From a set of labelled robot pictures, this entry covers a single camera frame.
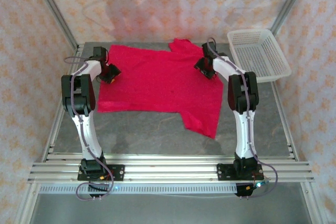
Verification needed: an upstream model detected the red t-shirt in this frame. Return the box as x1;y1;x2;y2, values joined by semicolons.
97;38;224;140

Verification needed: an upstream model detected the white perforated plastic basket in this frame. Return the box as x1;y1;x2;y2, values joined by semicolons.
227;28;292;84

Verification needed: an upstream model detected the grey metal lower panel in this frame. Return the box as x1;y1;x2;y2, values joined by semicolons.
28;194;316;224

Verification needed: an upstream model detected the aluminium table side rail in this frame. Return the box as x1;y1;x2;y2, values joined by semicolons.
270;81;299;162
41;42;85;162

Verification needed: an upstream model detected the aluminium frame post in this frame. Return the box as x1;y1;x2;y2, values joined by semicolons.
269;0;312;35
28;0;80;49

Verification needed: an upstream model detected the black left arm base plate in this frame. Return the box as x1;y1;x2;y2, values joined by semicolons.
77;164;125;182

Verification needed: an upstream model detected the aluminium mounting rail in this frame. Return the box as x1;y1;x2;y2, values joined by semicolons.
27;153;316;183

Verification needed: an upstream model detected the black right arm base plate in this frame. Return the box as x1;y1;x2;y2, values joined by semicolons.
217;163;264;182

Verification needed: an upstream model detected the slotted grey cable duct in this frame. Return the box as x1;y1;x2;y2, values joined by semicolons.
38;184;238;195

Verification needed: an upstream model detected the black right electronics bracket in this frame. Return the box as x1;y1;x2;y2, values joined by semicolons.
234;182;271;198

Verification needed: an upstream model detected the aluminium frame leg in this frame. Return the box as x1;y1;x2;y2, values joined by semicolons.
14;182;40;224
301;182;330;224

